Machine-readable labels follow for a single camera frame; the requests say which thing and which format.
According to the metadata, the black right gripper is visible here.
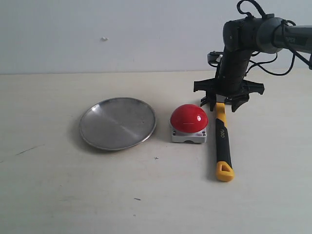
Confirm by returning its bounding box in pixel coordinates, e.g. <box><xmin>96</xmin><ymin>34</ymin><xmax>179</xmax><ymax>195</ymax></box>
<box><xmin>194</xmin><ymin>48</ymin><xmax>265</xmax><ymax>113</ymax></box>

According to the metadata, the yellow black claw hammer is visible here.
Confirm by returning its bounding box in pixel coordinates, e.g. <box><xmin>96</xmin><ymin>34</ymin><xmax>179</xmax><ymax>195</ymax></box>
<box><xmin>215</xmin><ymin>102</ymin><xmax>235</xmax><ymax>182</ymax></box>

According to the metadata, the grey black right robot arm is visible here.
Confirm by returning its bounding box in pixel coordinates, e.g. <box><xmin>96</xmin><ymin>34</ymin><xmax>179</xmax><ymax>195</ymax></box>
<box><xmin>194</xmin><ymin>16</ymin><xmax>312</xmax><ymax>112</ymax></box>

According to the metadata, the red dome push button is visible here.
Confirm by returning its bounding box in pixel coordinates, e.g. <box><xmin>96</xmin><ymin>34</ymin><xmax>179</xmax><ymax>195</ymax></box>
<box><xmin>170</xmin><ymin>104</ymin><xmax>209</xmax><ymax>144</ymax></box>

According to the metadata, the round steel plate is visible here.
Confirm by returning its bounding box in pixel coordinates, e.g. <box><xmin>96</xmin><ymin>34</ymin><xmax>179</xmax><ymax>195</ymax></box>
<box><xmin>79</xmin><ymin>97</ymin><xmax>157</xmax><ymax>151</ymax></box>

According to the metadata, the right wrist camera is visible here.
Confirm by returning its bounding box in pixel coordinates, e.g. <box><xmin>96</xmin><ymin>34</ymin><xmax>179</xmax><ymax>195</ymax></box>
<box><xmin>207</xmin><ymin>51</ymin><xmax>223</xmax><ymax>68</ymax></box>

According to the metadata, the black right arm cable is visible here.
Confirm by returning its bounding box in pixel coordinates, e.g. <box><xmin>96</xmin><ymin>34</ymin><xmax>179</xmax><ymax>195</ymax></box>
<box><xmin>236</xmin><ymin>0</ymin><xmax>312</xmax><ymax>76</ymax></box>

